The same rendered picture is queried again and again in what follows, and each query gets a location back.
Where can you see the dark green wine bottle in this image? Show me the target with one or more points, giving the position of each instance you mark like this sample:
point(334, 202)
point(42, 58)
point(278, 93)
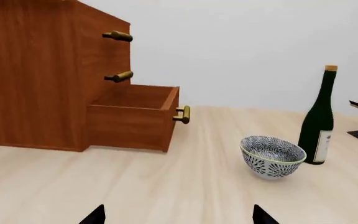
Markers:
point(319, 121)

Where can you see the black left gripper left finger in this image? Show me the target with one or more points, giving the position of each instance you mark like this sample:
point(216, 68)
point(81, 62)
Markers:
point(95, 216)

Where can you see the blue patterned white bowl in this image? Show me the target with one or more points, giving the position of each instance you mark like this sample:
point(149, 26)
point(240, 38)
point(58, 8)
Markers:
point(272, 157)

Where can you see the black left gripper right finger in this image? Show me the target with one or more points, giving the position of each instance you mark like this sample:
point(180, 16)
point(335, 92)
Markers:
point(262, 215)

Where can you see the open wooden drawer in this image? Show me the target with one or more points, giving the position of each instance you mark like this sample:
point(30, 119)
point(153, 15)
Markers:
point(135, 121)

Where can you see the brown wooden cabinet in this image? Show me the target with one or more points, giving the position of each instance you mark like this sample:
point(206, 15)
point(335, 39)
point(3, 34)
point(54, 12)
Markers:
point(42, 77)

